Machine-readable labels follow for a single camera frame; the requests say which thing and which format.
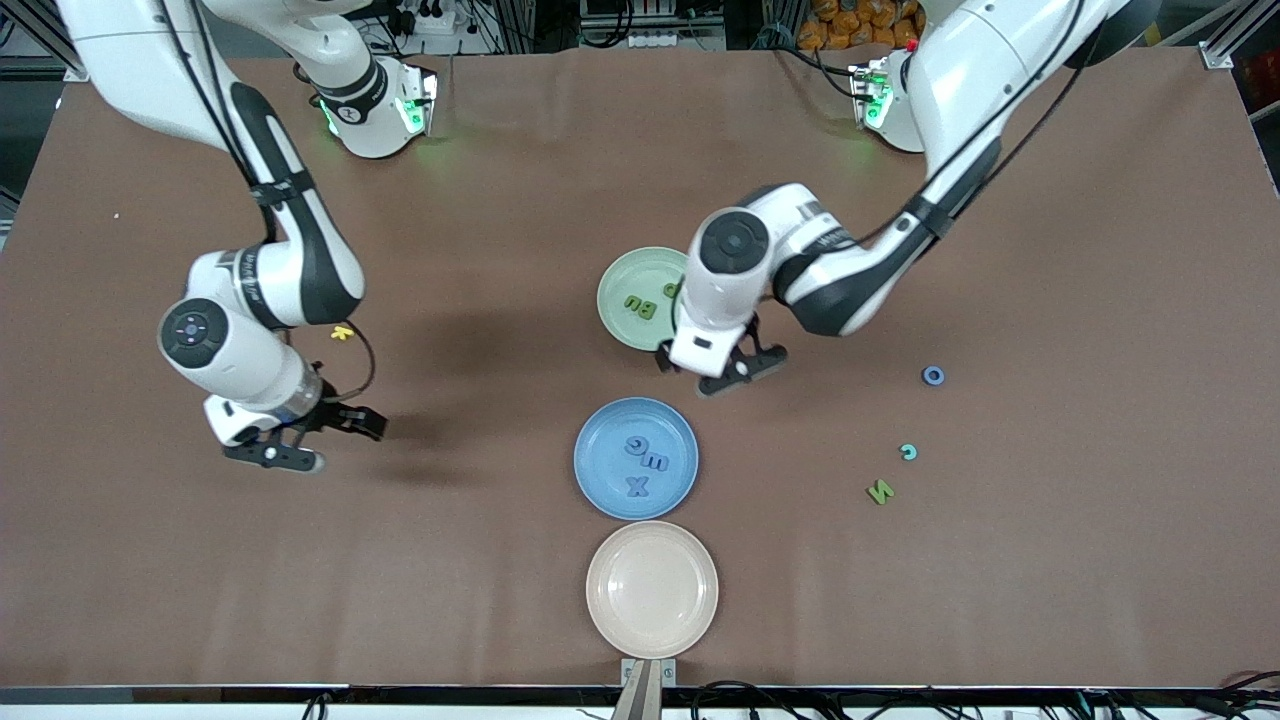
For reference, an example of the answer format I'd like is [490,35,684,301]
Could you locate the pale green plate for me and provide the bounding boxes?
[597,246,691,353]

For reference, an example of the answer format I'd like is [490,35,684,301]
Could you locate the beige plate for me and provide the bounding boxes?
[585,520,720,660]

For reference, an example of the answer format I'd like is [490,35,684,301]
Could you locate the white power strip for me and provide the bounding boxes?
[628,28,729,51]

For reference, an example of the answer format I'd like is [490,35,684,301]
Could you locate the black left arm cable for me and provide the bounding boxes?
[850,0,1091,251]

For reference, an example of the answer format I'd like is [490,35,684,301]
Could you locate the orange packets pile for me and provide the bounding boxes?
[798,0,923,51]

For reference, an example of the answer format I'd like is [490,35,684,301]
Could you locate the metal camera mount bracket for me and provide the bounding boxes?
[612,657,678,720]

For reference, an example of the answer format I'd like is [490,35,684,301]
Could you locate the blue plate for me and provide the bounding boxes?
[574,397,700,521]

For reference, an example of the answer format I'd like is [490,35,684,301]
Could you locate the brown paper table cover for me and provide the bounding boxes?
[0,50,1280,689]

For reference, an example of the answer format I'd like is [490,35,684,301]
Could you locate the aluminium frame profile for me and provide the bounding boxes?
[1198,0,1280,71]
[0,0,93,83]

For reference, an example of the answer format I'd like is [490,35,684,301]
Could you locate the black plugs on power strip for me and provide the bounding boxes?
[385,0,456,36]

